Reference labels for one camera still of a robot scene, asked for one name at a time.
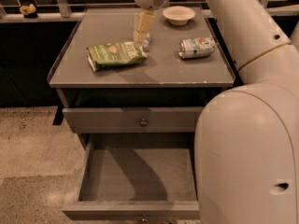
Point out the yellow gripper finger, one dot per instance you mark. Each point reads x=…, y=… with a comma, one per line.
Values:
x=142, y=24

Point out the green jalapeno chip bag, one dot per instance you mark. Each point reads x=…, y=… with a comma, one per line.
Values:
x=114, y=54

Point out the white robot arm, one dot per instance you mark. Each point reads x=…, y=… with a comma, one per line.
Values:
x=246, y=146

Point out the grey drawer cabinet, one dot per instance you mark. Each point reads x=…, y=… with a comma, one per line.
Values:
x=163, y=80

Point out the round metal drawer knob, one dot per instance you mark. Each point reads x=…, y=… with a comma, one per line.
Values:
x=143, y=123

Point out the open grey middle drawer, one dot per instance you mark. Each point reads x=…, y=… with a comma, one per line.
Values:
x=128, y=175

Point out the middle drawer metal knob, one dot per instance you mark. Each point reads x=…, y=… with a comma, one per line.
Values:
x=144, y=219

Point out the clear plastic water bottle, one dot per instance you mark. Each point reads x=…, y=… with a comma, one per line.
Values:
x=146, y=43

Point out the white paper bowl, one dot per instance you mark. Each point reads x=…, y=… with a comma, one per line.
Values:
x=178, y=15

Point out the green white soda can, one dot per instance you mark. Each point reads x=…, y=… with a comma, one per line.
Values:
x=197, y=47

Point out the small yellow black object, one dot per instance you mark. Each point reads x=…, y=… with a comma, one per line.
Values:
x=28, y=11

